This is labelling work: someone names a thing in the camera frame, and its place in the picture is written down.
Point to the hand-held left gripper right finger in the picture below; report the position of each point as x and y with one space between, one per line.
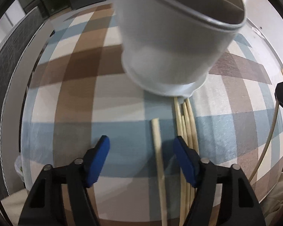
186 162

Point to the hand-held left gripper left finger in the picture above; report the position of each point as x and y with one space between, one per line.
99 160

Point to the slim wooden chopstick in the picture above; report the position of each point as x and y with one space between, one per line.
159 155
276 113

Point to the group of wooden chopsticks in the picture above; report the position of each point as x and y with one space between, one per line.
178 113

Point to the white grey utensil holder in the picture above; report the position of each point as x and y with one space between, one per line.
167 51

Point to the checked tablecloth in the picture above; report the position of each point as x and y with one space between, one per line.
73 98

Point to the white plastic bag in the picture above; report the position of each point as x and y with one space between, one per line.
20 167

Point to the beige cushion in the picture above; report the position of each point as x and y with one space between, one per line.
14 200

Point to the dark grey quilted mattress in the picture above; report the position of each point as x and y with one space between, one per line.
4 70

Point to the grey bed frame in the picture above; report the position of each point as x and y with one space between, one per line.
16 94

